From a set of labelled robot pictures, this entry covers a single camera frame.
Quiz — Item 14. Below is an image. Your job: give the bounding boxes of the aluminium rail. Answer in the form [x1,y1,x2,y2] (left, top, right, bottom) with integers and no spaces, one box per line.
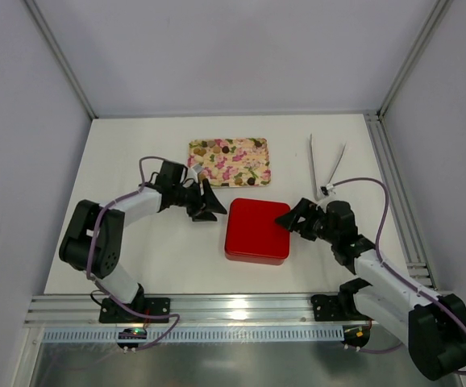
[25,292,466,327]
[364,112,438,290]

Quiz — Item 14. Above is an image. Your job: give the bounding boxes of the floral tray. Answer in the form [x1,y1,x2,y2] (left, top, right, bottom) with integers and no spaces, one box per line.
[187,138,272,188]

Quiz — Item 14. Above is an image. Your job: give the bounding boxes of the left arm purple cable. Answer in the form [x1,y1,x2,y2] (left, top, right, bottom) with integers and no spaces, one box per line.
[85,156,182,350]

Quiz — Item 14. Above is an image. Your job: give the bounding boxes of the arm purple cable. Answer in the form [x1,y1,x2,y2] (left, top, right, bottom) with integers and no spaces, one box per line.
[319,176,466,376]
[85,156,182,350]

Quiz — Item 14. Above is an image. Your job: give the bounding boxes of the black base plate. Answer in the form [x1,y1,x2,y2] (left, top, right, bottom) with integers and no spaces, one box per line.
[98,297,171,324]
[310,293,388,322]

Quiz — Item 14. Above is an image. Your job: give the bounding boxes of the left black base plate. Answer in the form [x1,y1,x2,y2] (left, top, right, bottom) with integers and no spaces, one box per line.
[98,297,171,324]

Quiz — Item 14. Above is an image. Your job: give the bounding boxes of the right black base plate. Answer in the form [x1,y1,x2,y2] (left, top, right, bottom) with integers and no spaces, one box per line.
[310,293,388,322]

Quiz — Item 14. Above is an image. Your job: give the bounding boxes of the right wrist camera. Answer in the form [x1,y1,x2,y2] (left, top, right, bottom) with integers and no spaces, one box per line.
[320,183,335,197]

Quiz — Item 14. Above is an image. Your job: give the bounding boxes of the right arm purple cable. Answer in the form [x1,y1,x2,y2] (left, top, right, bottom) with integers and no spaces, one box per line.
[319,176,466,376]

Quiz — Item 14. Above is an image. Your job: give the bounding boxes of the aluminium rail front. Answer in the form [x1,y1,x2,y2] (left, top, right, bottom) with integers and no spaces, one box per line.
[25,292,466,327]

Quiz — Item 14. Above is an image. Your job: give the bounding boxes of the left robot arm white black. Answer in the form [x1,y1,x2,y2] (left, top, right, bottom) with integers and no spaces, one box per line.
[59,159,227,324]

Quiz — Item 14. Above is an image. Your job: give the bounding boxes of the metal tongs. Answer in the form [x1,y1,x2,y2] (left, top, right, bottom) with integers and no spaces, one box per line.
[307,133,347,201]

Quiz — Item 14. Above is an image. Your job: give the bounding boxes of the red tin lid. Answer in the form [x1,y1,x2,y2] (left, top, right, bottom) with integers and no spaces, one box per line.
[224,198,290,266]

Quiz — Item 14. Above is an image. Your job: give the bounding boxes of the aluminium rail right side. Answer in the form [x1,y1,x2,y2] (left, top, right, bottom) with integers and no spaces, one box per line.
[364,112,438,290]

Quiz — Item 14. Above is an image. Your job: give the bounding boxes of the slotted cable duct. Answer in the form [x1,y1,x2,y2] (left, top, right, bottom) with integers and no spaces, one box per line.
[42,325,344,344]

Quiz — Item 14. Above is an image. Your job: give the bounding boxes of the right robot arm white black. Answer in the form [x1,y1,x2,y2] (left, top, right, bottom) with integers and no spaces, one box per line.
[275,198,466,381]

